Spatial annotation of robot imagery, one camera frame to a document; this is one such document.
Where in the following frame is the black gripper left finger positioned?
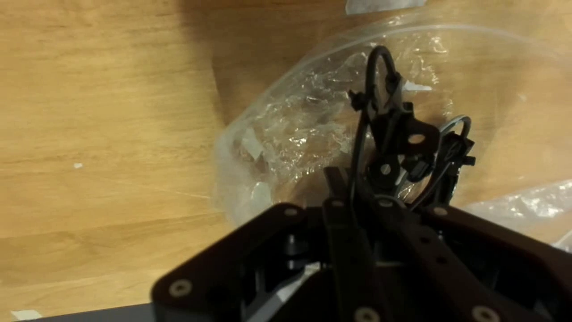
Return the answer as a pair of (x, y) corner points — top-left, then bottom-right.
(150, 166), (383, 322)

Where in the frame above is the clear plastic bag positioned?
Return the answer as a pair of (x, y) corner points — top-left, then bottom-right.
(211, 0), (572, 253)

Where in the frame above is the black bracket with cables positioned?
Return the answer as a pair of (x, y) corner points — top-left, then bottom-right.
(347, 44), (479, 210)

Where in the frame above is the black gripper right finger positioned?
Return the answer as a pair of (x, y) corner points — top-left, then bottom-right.
(356, 194), (572, 322)

